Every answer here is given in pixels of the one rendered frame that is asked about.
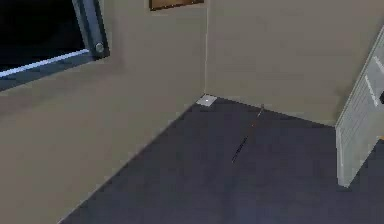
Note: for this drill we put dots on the small white square plate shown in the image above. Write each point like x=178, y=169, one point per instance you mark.
x=206, y=100

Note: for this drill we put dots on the thin dark stick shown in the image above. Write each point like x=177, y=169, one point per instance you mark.
x=247, y=135

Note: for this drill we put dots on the grey panelled room door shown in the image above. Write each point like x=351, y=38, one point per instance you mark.
x=360, y=123

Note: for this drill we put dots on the brown framed wall picture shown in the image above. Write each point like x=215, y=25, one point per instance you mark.
x=173, y=3

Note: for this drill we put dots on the dark window with grey frame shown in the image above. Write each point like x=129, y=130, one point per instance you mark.
x=43, y=30

